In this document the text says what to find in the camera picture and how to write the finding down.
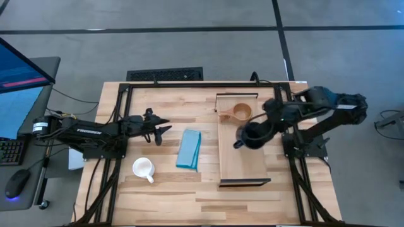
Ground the grey stand leg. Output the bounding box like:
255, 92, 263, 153
374, 109, 404, 141

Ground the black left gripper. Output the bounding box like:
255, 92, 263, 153
121, 107, 173, 147

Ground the teal folded towel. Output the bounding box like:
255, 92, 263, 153
175, 128, 202, 173

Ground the dark blue mug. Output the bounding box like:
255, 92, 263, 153
232, 121, 275, 151

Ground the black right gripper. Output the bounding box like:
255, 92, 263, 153
255, 97, 300, 140

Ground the thin black desk cable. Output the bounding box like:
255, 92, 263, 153
46, 87, 100, 116

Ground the grey desk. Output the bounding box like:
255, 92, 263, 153
0, 56, 61, 211

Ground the black power cable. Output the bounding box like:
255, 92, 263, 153
250, 71, 272, 85

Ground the white ceramic mug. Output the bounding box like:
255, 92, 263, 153
132, 156, 156, 184

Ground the black floor vent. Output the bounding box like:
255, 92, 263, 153
126, 66, 205, 82

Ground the wooden tray with black ends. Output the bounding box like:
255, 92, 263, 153
214, 92, 271, 188

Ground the white box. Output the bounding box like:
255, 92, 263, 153
68, 146, 86, 171

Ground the black computer mouse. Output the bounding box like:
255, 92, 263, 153
4, 169, 32, 200

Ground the computer monitor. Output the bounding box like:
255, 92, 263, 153
0, 37, 57, 140

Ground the wooden cup with handle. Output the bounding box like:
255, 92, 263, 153
218, 103, 253, 124

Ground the black backlit keyboard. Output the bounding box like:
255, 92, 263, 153
0, 137, 28, 167

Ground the black aluminium table frame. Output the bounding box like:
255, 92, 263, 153
71, 81, 340, 227

